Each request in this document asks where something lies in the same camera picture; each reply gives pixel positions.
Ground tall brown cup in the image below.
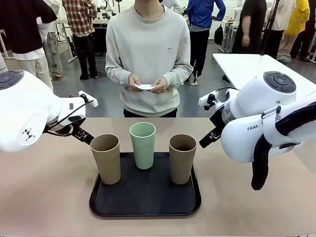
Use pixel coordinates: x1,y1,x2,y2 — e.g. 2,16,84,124
168,134,198,185
89,134,121,185

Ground person in white shirt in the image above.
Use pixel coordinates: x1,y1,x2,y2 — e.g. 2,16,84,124
160,0,183,15

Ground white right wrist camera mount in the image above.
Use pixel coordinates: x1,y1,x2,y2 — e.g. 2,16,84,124
198,90,237,112

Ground person's right forearm beige sleeve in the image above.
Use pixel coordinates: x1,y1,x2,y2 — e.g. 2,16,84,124
105,63,135,86

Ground white scalloped paper coaster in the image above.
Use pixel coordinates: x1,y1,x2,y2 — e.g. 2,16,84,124
134,83,160,91

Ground person black top beige trousers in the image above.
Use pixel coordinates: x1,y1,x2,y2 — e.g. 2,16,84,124
0,0,59,92

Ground person's left hand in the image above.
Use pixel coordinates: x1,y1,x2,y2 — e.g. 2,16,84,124
149,77,169,94

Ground white table with metal legs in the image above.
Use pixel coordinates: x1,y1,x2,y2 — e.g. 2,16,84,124
212,52,316,96

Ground person's left forearm beige sleeve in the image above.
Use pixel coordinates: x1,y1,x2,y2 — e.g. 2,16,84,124
160,65,195,87

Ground person in black dress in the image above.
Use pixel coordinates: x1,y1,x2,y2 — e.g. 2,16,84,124
232,0,268,54

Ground person in grey patterned trousers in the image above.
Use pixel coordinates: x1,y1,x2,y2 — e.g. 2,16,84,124
37,0,64,81

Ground black tripod pole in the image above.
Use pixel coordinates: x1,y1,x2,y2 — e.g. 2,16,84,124
259,0,281,56

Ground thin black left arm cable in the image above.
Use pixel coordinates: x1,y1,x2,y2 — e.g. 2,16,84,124
45,95,96,137

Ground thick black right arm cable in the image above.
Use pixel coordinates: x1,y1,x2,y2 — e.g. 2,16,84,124
251,101,316,191

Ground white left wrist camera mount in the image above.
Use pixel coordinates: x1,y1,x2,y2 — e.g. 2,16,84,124
78,90,99,108

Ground person in blue jacket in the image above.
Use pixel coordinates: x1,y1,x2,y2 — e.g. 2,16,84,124
187,0,227,86

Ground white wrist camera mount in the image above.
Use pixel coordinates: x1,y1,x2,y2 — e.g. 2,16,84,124
198,90,237,112
78,90,99,108

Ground person in yellow raincoat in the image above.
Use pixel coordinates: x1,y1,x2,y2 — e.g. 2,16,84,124
278,0,311,54

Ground black backpack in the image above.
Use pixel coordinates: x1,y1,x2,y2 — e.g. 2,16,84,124
214,24,224,46

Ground white cylindrical air purifier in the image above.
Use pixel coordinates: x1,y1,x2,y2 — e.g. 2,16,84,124
0,53,8,75

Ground person in beige sweatshirt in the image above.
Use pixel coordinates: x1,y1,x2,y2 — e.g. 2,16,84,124
105,0,195,118

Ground grey bundled cloth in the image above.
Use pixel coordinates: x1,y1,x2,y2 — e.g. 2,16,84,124
276,53,292,65

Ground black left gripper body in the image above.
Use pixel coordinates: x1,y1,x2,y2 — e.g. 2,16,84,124
67,115,87,140

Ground person's right hand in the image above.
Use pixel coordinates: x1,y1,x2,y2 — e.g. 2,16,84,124
127,73,145,92

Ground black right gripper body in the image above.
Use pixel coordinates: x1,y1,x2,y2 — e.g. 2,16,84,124
209,108,226,134

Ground grey background desk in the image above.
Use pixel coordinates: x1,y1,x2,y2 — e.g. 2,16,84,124
221,21,238,54

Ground person in plaid shirt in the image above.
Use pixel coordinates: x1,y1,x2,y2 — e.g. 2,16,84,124
61,0,99,80

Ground person white top black trousers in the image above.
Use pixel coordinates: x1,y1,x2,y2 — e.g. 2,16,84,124
263,0,297,59

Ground black plastic tray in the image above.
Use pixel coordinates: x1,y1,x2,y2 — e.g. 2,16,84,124
88,152,202,218

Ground tall mint green cup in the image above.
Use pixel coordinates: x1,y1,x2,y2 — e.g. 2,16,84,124
129,122,157,170

